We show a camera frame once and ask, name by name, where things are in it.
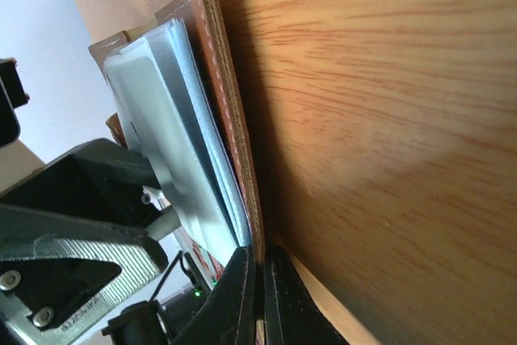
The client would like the brown leather card holder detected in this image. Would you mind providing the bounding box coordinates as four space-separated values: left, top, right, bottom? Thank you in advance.
90 0 265 264

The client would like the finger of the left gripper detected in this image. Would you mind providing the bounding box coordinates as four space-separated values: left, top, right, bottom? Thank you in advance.
1 204 168 344

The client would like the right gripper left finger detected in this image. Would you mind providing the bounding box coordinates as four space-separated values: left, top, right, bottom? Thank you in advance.
172 246 257 344

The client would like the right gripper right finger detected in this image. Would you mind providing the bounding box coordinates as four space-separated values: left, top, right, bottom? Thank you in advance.
263 246 347 345

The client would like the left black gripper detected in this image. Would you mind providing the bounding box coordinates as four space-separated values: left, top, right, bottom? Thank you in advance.
0 58 161 228

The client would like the red vip card bottom centre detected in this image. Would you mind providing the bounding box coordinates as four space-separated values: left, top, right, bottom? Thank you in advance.
174 227 225 288

